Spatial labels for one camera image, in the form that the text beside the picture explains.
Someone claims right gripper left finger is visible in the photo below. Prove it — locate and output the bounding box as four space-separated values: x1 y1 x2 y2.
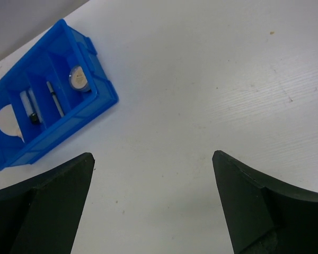
0 152 95 253

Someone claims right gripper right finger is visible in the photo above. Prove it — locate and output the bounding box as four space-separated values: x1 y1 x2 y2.
213 150 318 253

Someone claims round beige powder puff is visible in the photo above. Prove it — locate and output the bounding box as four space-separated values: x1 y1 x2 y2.
0 104 20 137

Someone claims clear tube black cap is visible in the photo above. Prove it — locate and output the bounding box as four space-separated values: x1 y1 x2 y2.
20 90 40 125

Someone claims houndstooth pattern pencil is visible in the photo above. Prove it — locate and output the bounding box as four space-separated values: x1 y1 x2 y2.
47 81 65 117

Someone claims round compact case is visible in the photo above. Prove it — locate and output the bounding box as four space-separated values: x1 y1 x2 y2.
68 65 91 93

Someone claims clear plastic bottle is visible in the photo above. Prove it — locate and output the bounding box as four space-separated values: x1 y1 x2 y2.
28 88 43 123

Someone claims blue plastic organizer tray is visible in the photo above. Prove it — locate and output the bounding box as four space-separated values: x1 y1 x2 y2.
0 20 119 170

